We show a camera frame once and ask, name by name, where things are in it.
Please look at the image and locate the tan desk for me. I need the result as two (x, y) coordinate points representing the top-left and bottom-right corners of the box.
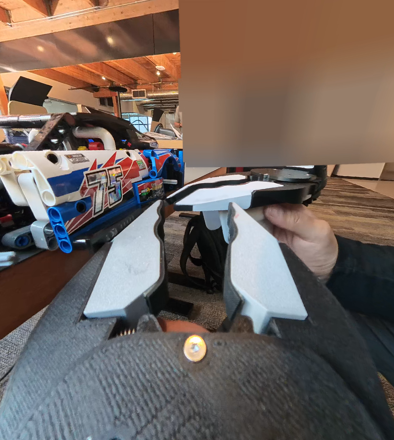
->
(156, 136), (184, 150)

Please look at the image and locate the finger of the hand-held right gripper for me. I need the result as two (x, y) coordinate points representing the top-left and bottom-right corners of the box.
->
(174, 181), (284, 245)
(165, 175), (252, 201)

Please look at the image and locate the blue white brick race car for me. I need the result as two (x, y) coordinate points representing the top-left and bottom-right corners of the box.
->
(0, 112), (186, 254)

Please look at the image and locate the person's right hand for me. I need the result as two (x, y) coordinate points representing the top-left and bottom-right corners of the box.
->
(263, 203), (339, 281)

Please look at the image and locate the black floor lamp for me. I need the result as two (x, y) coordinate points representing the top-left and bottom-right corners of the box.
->
(108, 86), (128, 118)

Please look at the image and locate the grey desk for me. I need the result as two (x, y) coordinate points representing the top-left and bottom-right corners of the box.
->
(0, 167), (228, 356)

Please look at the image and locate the person's right forearm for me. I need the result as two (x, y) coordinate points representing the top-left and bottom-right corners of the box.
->
(324, 235), (394, 330)

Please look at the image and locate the black backpack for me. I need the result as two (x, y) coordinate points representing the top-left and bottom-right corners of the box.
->
(180, 215), (230, 294)

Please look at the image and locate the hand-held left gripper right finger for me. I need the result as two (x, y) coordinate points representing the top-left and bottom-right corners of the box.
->
(223, 202), (308, 335)

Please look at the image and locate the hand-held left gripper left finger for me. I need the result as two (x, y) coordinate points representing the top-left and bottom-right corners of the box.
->
(83, 199), (168, 326)

